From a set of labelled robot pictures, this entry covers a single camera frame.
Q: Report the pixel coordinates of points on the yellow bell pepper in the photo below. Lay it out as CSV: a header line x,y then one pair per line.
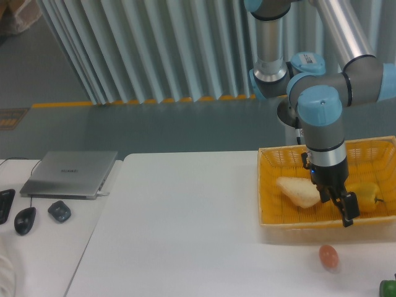
x,y
368,196

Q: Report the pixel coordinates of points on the yellow woven basket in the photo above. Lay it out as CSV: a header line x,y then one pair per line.
x,y
369,161

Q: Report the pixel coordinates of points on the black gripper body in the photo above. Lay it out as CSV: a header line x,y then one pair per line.
x,y
327,176

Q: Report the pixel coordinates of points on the brown cardboard box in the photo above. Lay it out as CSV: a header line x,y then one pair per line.
x,y
18,16

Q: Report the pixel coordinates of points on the silver laptop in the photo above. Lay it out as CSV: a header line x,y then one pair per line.
x,y
70,174

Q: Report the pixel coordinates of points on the dark grey small device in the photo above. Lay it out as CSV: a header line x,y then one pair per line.
x,y
59,211

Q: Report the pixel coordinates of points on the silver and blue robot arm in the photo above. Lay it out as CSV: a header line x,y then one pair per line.
x,y
315,99

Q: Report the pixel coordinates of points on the black computer mouse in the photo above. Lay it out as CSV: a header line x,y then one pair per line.
x,y
24,221

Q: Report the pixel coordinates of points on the slice of white bread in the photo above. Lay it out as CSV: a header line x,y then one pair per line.
x,y
301,191

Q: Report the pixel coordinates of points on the brown egg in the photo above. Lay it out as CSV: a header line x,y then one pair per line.
x,y
328,256

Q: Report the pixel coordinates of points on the green object at edge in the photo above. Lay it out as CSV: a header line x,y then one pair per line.
x,y
387,288

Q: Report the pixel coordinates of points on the white folding screen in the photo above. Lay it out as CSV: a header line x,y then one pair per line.
x,y
157,50

